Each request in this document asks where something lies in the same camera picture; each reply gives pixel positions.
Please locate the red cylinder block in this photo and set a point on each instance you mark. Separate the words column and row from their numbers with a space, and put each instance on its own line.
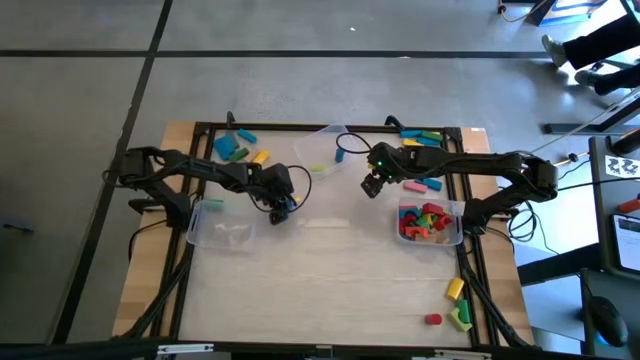
column 433, row 319

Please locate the black desk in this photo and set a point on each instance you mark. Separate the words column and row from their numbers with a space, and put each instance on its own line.
column 602, row 200

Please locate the natural wood block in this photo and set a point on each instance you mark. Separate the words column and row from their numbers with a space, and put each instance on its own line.
column 431, row 239

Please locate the small dark floor object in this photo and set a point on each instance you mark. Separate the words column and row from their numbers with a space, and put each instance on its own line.
column 17, row 228

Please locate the black computer mouse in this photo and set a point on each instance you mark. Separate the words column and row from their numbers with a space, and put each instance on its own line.
column 607, row 320

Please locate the yellow long block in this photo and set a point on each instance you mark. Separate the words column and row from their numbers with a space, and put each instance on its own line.
column 411, row 142

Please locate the yellow cylinder block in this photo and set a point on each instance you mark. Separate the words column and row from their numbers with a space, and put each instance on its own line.
column 455, row 288
column 261, row 157

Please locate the black rig bar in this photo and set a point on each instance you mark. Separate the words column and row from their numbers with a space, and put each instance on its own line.
column 100, row 352

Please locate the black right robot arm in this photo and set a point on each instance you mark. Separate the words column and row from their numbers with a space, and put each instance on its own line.
column 490, row 162

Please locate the silver bracket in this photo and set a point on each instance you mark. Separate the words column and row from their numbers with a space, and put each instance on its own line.
column 462, row 354
column 185, row 348

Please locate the lime arch block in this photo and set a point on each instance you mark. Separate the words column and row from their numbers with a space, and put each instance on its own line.
column 457, row 321

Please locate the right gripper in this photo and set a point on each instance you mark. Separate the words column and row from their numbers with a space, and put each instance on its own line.
column 395, row 160

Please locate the blue cylinder block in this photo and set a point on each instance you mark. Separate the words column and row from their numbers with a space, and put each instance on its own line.
column 289, row 204
column 339, row 155

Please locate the black desk leg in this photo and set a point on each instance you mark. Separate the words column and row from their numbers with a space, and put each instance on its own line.
column 570, row 129

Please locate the lime cylinder block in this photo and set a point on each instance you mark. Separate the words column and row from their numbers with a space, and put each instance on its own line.
column 317, row 168

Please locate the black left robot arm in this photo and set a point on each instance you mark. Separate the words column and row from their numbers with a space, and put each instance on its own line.
column 200, row 170

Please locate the black aluminium table frame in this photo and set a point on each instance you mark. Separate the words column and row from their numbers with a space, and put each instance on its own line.
column 270, row 127

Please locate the blue wide block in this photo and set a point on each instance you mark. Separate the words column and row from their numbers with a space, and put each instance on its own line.
column 225, row 147

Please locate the person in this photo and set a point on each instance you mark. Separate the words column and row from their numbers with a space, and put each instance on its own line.
column 600, row 45

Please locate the tablet screen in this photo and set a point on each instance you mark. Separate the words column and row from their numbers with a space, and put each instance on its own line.
column 629, row 242

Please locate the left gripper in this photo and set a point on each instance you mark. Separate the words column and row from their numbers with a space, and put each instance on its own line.
column 275, row 182

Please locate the clear plastic bin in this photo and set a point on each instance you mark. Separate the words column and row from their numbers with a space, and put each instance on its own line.
column 310, row 150
column 220, row 240
column 457, row 237

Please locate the pink long block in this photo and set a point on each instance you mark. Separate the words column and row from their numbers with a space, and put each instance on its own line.
column 415, row 187

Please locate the blue and white box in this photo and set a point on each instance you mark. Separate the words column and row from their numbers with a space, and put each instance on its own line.
column 570, row 10

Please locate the yellow arch block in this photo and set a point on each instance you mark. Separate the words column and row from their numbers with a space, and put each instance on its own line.
column 430, row 218

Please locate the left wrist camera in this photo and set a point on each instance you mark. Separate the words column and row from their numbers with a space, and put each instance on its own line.
column 278, row 217

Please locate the green small block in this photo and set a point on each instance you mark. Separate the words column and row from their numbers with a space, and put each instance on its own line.
column 423, row 220

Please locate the green wooden block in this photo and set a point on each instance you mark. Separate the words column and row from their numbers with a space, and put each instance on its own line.
column 464, row 310

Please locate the white sheet with marks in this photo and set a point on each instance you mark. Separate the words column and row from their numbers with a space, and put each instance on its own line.
column 622, row 166

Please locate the red hand tool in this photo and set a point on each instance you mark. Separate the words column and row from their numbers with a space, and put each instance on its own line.
column 630, row 205

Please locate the blue arch block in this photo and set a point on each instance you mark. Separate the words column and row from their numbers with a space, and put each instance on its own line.
column 406, row 212

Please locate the blue long block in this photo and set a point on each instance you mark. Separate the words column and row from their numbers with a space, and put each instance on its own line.
column 429, row 142
column 246, row 135
column 433, row 184
column 410, row 133

